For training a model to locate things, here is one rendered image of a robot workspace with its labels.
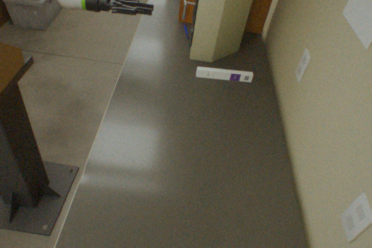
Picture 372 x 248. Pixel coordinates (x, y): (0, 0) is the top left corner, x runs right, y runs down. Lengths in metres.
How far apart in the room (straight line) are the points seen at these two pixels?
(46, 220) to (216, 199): 1.27
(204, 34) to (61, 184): 1.32
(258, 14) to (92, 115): 1.47
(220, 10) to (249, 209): 0.83
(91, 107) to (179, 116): 1.50
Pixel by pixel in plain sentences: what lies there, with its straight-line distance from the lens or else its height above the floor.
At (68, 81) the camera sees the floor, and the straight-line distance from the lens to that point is 2.91.
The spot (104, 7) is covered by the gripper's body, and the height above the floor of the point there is 1.14.
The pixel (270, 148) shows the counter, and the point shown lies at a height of 0.94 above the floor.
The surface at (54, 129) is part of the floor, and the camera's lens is 2.50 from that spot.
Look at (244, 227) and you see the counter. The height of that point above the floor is 0.94.
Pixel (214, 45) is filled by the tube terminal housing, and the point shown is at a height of 1.04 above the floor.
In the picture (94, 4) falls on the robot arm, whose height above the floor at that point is 1.15.
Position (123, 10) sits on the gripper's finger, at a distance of 1.45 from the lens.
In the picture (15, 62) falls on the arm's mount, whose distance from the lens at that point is 1.45.
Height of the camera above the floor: 1.79
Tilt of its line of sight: 43 degrees down
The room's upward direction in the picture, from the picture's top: 10 degrees clockwise
